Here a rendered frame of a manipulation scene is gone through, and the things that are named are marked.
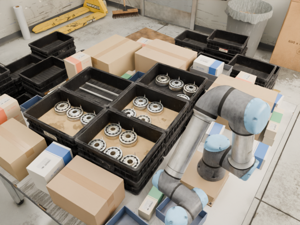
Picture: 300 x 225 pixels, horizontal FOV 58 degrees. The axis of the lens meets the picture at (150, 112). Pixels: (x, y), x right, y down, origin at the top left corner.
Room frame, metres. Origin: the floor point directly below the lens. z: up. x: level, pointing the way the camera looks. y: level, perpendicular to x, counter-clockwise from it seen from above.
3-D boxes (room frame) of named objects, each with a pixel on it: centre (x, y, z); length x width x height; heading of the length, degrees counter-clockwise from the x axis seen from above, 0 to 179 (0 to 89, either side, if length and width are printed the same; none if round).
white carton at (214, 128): (1.21, -0.36, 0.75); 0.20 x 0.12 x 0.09; 62
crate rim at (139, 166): (1.00, 0.16, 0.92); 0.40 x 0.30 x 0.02; 59
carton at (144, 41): (2.20, 0.06, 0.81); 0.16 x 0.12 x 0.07; 149
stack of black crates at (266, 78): (2.22, -0.96, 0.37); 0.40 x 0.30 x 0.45; 55
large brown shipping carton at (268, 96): (1.40, -0.59, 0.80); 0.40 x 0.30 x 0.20; 57
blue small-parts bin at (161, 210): (0.66, -0.15, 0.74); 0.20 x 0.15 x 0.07; 48
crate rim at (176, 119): (1.26, 0.00, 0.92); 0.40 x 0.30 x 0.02; 59
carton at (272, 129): (1.25, -0.79, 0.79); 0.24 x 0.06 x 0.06; 149
